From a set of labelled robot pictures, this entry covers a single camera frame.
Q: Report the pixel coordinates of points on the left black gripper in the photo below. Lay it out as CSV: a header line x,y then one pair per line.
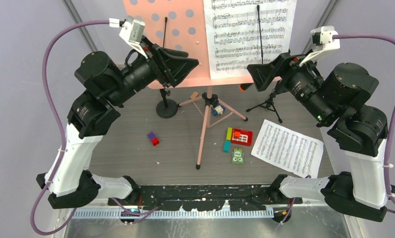
x,y
179,63

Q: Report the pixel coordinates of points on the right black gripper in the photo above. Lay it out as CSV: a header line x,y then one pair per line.
x,y
263,74

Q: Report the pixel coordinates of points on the sheet music page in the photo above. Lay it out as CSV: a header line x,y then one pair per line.
x,y
243,32
288,150

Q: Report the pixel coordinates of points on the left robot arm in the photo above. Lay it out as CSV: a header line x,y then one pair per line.
x,y
107,88

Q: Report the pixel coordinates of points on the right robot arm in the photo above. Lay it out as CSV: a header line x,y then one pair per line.
x,y
339,103

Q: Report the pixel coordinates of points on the black tripod mic stand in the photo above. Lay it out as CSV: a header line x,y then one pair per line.
x,y
268,105

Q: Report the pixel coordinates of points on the pink music stand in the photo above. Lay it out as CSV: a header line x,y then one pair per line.
x,y
180,24

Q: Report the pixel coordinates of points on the black round base mic stand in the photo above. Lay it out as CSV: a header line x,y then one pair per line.
x,y
166,108

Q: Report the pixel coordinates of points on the blue white toy car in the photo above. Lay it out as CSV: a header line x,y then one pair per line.
x,y
218,110

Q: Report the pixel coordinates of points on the red window toy block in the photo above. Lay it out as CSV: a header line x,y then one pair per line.
x,y
242,137

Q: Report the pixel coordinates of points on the lime green toy block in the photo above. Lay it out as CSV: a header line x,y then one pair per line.
x,y
229,133

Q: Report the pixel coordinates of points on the teal toy block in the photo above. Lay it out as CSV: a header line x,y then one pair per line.
x,y
226,146

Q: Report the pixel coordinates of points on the purple red toy block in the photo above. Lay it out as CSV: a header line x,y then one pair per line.
x,y
153,138

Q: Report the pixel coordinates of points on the green monster face block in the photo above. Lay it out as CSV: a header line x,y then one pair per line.
x,y
237,156

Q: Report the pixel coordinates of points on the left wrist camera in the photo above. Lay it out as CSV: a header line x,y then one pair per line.
x,y
131,32

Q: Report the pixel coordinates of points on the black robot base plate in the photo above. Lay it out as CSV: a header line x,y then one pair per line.
x,y
243,197

